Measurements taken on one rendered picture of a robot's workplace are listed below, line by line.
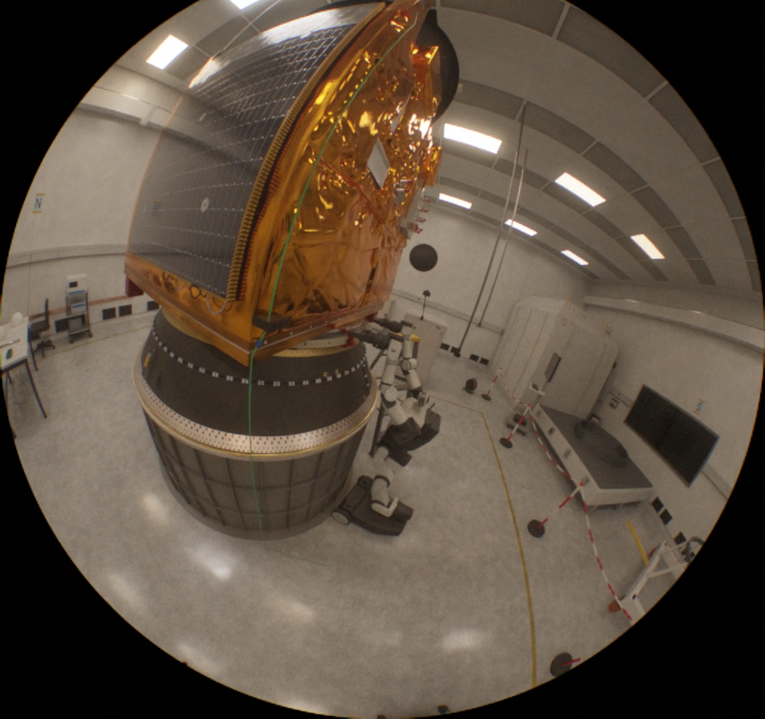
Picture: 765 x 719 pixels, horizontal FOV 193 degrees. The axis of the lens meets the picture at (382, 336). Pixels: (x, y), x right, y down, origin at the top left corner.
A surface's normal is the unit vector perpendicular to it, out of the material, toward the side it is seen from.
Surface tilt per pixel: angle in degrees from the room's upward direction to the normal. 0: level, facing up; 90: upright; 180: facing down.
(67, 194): 90
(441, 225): 90
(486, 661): 0
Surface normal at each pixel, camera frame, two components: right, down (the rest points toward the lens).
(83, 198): 0.93, 0.34
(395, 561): 0.30, -0.92
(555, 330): -0.20, 0.21
